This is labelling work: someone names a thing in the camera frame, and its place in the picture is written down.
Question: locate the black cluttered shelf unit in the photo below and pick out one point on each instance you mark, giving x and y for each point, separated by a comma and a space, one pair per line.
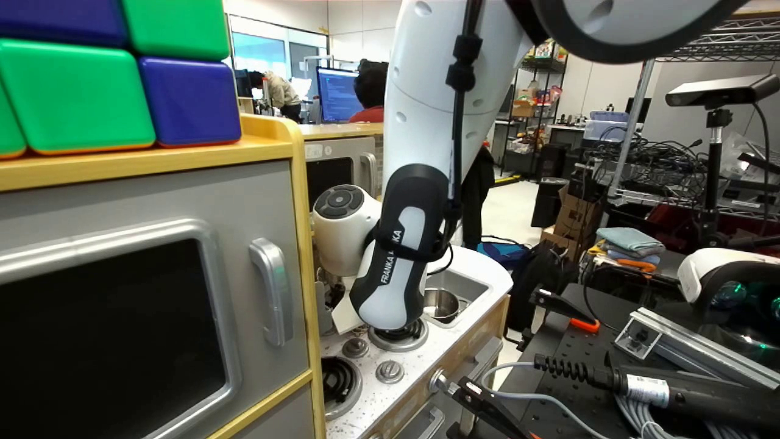
540, 112

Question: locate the small green plastic block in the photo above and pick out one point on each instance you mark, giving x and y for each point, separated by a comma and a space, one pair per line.
173, 24

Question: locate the clear plastic storage bin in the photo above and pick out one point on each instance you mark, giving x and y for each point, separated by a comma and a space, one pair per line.
606, 128

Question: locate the person in red shirt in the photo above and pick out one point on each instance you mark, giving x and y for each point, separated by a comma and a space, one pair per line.
372, 87

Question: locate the blue computer monitor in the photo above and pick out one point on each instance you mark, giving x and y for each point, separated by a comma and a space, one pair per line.
334, 96

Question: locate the silver aluminium extrusion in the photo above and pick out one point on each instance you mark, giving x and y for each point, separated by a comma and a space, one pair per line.
690, 346

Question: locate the white black VR headset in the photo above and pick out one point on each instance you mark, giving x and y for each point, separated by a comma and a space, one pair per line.
722, 276

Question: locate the orange black screwdriver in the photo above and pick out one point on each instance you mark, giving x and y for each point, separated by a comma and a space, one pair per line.
573, 314

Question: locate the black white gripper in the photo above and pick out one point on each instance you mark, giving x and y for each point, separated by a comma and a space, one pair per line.
410, 220

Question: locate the folded blue cloth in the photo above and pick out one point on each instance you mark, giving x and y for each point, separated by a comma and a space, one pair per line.
629, 239

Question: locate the brown cardboard box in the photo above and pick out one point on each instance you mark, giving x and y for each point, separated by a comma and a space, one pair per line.
577, 217

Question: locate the dark blue plastic block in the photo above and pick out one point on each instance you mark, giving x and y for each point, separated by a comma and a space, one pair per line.
58, 18

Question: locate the grey toy microwave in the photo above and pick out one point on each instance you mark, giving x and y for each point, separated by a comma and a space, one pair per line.
331, 172

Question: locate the black camera stand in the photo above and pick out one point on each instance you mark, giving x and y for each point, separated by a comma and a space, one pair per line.
716, 159

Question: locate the blue rounded plastic block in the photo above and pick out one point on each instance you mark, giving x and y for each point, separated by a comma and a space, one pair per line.
191, 101

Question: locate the black hanging jacket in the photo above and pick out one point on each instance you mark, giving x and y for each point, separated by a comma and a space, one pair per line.
481, 196

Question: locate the black metal clamp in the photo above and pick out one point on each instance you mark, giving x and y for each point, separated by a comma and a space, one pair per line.
485, 402

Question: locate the blue bag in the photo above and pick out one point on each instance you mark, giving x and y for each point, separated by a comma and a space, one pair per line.
503, 252

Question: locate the black toy stove burner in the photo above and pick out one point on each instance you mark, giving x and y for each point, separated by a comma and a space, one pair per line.
340, 381
410, 336

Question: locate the black stereo camera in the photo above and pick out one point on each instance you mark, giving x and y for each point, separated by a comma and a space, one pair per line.
716, 90

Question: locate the grey toy sink basin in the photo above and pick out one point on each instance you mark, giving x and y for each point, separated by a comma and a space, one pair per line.
472, 285

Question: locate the large green plastic block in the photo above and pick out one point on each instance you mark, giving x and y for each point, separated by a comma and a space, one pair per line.
74, 98

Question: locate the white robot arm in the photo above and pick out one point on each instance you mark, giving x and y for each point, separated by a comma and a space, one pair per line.
422, 81

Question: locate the grey yellow toy kitchen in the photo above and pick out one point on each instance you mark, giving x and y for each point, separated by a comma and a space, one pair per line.
244, 203

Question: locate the person in beige jacket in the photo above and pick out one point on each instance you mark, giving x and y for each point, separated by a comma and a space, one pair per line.
282, 90

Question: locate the small metal pot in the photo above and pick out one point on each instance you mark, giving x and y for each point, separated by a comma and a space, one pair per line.
442, 306

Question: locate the black bag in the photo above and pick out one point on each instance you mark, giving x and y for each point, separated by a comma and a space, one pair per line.
538, 284

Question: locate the grey stove knob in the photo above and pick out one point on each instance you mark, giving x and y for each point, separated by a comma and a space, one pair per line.
354, 346
388, 370

